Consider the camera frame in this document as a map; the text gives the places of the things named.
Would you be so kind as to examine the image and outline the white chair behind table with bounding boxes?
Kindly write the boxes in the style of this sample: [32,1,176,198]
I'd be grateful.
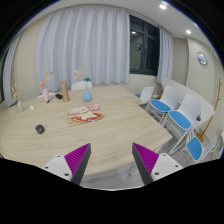
[71,81,93,91]

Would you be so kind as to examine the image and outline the black computer mouse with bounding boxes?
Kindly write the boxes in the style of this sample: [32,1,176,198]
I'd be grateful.
[35,124,45,134]

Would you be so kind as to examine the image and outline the green vase with flowers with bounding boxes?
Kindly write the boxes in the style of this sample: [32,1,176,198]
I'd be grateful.
[12,83,24,112]

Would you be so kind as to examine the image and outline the narrow right white curtain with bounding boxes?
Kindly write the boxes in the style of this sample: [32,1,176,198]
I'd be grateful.
[157,28,173,84]

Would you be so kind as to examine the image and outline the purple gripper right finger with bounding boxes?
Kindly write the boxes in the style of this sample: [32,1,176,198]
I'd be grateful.
[132,143,182,185]

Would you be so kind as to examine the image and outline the dark window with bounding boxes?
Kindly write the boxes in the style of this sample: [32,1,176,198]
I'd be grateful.
[130,16,160,76]

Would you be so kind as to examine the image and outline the blue ceramic vase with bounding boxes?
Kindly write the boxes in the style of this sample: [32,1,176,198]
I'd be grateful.
[82,88,92,102]

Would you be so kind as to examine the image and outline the white blue stacked chairs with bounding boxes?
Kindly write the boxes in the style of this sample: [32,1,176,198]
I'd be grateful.
[162,93,201,154]
[146,86,179,122]

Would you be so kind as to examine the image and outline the pink vase with flowers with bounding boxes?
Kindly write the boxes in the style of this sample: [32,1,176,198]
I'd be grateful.
[39,70,53,102]

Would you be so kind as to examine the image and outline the tan insulated bottle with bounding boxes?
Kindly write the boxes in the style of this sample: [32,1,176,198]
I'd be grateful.
[61,80,69,102]

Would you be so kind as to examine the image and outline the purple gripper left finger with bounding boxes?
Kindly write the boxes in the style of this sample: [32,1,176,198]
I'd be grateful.
[42,143,91,185]

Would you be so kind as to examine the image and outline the large white curtain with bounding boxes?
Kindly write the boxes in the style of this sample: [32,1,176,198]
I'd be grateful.
[35,5,130,91]

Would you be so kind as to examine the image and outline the round wall clock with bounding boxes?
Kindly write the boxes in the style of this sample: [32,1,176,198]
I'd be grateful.
[197,52,208,66]

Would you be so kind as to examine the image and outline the white blue stacked chairs near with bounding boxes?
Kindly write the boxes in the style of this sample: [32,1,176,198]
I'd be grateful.
[162,93,201,154]

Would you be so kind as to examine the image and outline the white blue chair lower right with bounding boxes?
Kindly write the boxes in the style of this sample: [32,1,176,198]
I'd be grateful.
[186,137,217,163]

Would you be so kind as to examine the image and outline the white blue stacked chairs far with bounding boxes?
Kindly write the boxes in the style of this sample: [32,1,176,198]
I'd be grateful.
[146,86,179,122]

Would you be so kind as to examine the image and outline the white chair by window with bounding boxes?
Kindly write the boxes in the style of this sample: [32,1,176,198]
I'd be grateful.
[137,87,154,105]

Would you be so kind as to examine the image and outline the left edge white curtain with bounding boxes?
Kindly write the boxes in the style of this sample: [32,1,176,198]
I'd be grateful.
[3,34,21,107]

